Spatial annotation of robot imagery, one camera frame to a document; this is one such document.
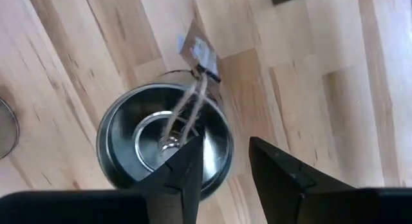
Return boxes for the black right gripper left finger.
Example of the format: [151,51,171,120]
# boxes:
[136,136,204,224]

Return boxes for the amber ribbed glass candle holder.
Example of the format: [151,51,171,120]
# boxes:
[0,97,21,160]

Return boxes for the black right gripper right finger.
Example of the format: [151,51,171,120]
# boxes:
[250,136,355,224]

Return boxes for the beige twine string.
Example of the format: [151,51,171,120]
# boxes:
[160,71,209,151]

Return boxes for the brown paper tag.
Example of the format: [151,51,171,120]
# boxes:
[178,19,223,84]

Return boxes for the silver tin candle pale label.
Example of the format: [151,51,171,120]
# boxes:
[95,82,235,201]

